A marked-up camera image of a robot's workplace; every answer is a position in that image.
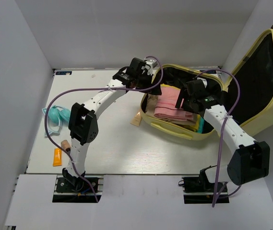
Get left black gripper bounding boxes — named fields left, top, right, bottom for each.
left=136, top=71, right=162, bottom=95

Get pink striped towel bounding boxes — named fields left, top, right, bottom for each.
left=154, top=86, right=194, bottom=121

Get yellow garment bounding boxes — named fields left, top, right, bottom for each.
left=154, top=85, right=198, bottom=129

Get teal garment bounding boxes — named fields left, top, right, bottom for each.
left=197, top=117, right=204, bottom=134

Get beige cosmetic tube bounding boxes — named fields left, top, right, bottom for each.
left=130, top=109, right=142, bottom=127

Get beige garment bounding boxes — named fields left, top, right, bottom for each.
left=145, top=95, right=198, bottom=126

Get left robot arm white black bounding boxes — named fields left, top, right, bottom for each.
left=62, top=57, right=161, bottom=191

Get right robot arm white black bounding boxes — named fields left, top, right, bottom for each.
left=175, top=79, right=270, bottom=191

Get pale yellow suitcase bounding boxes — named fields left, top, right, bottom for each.
left=140, top=29, right=273, bottom=140

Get teal cat-ear headphones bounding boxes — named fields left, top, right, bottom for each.
left=44, top=105, right=71, bottom=138

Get small beige bottle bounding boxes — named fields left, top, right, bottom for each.
left=60, top=140, right=71, bottom=153

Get orange tube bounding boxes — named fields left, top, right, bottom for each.
left=52, top=148, right=62, bottom=167

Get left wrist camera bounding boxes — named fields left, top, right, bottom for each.
left=144, top=59, right=157, bottom=75

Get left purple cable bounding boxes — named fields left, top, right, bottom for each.
left=44, top=55, right=164, bottom=203

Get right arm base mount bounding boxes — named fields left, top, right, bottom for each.
left=178, top=176, right=230, bottom=205

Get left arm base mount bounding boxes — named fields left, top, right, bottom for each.
left=52, top=176, right=104, bottom=203

